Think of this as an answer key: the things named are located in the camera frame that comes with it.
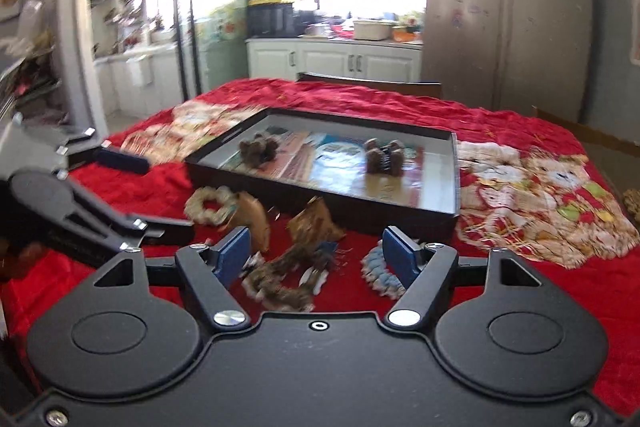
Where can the black microwave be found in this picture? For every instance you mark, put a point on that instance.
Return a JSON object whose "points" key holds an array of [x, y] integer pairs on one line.
{"points": [[272, 19]]}

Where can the black shallow box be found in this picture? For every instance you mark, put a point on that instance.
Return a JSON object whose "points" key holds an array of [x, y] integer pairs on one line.
{"points": [[410, 207]]}

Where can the olive green scrunchie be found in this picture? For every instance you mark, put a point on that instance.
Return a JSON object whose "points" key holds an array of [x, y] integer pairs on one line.
{"points": [[277, 289]]}

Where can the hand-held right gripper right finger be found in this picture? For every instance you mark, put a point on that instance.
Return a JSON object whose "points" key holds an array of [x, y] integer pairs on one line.
{"points": [[400, 253]]}

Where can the white kitchen counter cabinet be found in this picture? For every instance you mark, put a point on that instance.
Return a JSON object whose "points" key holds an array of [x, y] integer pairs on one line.
{"points": [[112, 82]]}

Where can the orange container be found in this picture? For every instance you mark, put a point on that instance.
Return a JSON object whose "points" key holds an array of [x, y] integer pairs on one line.
{"points": [[406, 35]]}

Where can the silver refrigerator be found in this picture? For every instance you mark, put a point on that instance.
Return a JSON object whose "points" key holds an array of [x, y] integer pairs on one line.
{"points": [[500, 7]]}

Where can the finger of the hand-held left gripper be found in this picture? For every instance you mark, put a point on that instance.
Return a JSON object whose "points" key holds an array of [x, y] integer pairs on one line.
{"points": [[167, 232], [125, 161]]}

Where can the illustrated book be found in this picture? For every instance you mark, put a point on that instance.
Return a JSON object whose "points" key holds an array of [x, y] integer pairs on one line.
{"points": [[320, 162]]}

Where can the light blue scrunchie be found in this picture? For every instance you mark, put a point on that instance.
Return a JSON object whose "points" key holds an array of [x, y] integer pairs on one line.
{"points": [[377, 269]]}

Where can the black framed glass door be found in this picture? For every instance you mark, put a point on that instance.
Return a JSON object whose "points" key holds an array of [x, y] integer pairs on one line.
{"points": [[192, 32]]}

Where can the brown triangular snack packet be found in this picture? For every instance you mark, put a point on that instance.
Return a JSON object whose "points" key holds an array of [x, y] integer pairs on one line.
{"points": [[255, 219], [315, 222]]}

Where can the dark wooden chair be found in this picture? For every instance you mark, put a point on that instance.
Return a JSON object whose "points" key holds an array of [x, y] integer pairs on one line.
{"points": [[370, 84]]}

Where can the brown plush hair clip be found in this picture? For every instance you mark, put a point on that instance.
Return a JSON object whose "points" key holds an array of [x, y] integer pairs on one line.
{"points": [[382, 159], [257, 151]]}

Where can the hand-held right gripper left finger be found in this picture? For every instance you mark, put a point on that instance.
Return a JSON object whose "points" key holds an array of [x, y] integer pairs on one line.
{"points": [[235, 253]]}

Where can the white hanging trash bin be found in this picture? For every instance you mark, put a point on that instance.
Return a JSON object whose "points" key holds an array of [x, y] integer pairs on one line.
{"points": [[140, 71]]}

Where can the yellow crochet microwave cover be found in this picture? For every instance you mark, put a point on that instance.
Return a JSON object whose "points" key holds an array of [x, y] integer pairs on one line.
{"points": [[272, 0]]}

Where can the white basin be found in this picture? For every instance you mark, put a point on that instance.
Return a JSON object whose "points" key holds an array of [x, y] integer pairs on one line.
{"points": [[372, 31]]}

